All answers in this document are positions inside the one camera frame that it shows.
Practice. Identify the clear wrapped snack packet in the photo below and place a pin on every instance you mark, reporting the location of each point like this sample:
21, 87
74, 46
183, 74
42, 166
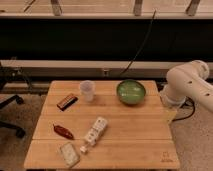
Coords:
69, 154

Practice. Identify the brown chocolate bar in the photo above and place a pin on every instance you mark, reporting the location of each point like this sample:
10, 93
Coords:
67, 101

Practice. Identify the green ceramic bowl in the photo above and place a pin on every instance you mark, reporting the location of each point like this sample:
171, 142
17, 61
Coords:
130, 92

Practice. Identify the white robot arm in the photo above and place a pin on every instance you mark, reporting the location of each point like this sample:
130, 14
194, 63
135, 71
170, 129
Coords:
188, 80

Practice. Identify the white tube bottle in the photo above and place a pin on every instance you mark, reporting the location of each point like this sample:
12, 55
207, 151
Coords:
94, 134

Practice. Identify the red snack packet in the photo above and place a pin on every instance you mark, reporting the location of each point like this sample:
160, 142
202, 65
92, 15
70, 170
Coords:
63, 132

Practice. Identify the clear plastic cup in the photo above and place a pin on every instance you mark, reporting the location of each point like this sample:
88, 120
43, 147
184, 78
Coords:
87, 89

